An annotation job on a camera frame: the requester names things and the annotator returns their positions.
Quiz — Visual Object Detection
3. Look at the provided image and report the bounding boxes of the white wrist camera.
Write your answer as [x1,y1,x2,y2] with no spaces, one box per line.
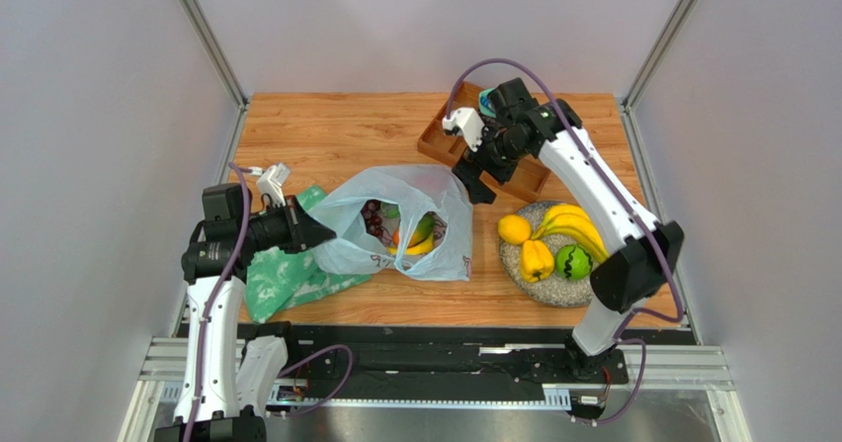
[257,162,291,207]
[442,107,485,152]

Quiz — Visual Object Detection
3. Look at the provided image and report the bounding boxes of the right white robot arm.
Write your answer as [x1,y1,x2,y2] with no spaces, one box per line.
[442,78,684,380]

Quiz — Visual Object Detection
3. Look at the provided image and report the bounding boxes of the translucent printed plastic bag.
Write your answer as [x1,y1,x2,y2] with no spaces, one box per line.
[309,165,473,281]

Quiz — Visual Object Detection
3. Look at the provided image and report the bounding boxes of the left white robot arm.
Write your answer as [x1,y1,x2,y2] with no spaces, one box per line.
[153,184,336,441]

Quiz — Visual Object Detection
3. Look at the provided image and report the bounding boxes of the dark red fake grapes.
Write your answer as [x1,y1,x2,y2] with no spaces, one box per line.
[361,200,390,242]

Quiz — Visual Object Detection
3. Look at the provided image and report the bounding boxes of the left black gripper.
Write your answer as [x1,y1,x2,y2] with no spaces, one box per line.
[237,195,335,254]

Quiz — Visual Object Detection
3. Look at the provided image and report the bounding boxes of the brown wooden compartment tray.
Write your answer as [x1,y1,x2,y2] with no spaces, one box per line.
[417,79,564,202]

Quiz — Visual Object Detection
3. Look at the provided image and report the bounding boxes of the yellow fake lemon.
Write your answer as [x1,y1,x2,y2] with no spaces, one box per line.
[497,215,533,246]

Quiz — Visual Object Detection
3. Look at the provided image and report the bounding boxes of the yellow fake bell pepper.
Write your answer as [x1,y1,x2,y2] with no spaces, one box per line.
[520,240,555,284]

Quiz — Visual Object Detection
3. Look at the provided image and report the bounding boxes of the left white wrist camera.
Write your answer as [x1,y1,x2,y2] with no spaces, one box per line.
[257,162,291,207]

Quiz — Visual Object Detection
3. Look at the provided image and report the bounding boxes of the green fake watermelon ball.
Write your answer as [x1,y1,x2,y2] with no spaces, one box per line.
[555,244,593,281]

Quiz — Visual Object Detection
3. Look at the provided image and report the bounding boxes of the teal white rolled sock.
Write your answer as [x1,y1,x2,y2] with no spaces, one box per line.
[477,88,496,118]

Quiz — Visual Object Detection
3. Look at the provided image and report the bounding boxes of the green white folded cloth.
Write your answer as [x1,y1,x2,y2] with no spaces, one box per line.
[244,185,374,324]

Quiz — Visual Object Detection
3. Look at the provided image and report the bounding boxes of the single yellow fake banana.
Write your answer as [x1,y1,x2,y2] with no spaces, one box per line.
[405,232,435,255]

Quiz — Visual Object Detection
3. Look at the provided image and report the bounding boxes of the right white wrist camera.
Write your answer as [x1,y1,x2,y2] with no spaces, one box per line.
[442,107,485,152]

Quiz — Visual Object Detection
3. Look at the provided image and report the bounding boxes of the speckled round plate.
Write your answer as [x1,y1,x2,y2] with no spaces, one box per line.
[498,201,602,308]

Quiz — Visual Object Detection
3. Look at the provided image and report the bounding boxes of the yellow fake banana bunch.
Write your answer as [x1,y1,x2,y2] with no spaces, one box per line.
[531,204,609,263]

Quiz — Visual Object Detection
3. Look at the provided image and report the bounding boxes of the aluminium frame rail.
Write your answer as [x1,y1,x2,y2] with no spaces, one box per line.
[118,335,751,442]

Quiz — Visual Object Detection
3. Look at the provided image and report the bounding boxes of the red green fake mango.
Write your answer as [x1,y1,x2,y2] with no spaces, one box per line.
[408,213,436,241]

